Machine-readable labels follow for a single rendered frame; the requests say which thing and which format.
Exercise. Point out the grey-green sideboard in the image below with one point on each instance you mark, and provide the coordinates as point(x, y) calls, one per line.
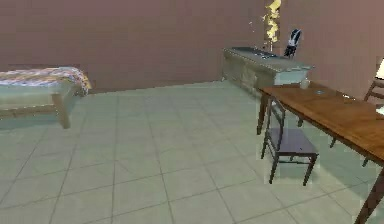
point(256, 68)

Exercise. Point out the white flat object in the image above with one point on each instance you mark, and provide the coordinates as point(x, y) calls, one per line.
point(380, 111)

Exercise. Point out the dark purple chair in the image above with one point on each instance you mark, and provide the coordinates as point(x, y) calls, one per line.
point(288, 141)

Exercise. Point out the pale lamp shade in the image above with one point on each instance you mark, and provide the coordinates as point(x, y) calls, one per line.
point(380, 68)

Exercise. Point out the small grey dish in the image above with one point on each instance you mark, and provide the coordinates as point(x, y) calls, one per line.
point(319, 92)

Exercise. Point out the yellow house plant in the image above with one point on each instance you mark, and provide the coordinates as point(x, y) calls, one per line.
point(272, 20)

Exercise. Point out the small pale cup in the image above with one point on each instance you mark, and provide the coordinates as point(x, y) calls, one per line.
point(304, 83)

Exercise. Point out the wooden bed with patterned blanket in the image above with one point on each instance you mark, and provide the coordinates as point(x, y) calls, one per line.
point(40, 87)

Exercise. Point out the brown wooden table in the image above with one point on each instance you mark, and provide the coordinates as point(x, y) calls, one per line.
point(336, 113)

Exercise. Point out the dark flat tray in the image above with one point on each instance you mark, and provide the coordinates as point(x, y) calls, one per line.
point(255, 52)

